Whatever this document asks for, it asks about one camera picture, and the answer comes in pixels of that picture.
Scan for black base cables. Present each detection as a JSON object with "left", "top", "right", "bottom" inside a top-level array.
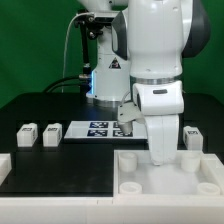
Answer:
[{"left": 43, "top": 75, "right": 92, "bottom": 94}]

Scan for white square tabletop part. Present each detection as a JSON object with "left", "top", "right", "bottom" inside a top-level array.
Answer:
[{"left": 114, "top": 150, "right": 224, "bottom": 196}]

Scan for white marker base plate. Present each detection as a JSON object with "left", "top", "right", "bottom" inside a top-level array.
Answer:
[{"left": 64, "top": 121, "right": 147, "bottom": 140}]

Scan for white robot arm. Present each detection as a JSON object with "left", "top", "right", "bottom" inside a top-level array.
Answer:
[{"left": 78, "top": 0, "right": 210, "bottom": 165}]

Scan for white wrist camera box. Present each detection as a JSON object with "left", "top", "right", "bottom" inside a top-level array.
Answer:
[{"left": 117, "top": 102, "right": 144, "bottom": 134}]

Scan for white thin cable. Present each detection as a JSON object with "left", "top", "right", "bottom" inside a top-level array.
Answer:
[{"left": 61, "top": 12, "right": 88, "bottom": 94}]

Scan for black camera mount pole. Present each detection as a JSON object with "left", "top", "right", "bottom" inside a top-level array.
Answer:
[{"left": 80, "top": 23, "right": 91, "bottom": 75}]

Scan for white left fence block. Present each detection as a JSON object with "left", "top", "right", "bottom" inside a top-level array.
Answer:
[{"left": 0, "top": 154, "right": 12, "bottom": 185}]

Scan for black camera on mount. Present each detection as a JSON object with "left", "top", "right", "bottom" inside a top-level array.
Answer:
[{"left": 75, "top": 11, "right": 118, "bottom": 26}]

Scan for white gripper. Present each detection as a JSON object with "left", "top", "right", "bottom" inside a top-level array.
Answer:
[{"left": 133, "top": 81, "right": 184, "bottom": 165}]

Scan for white front fence wall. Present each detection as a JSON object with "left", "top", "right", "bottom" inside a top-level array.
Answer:
[{"left": 0, "top": 196, "right": 224, "bottom": 224}]

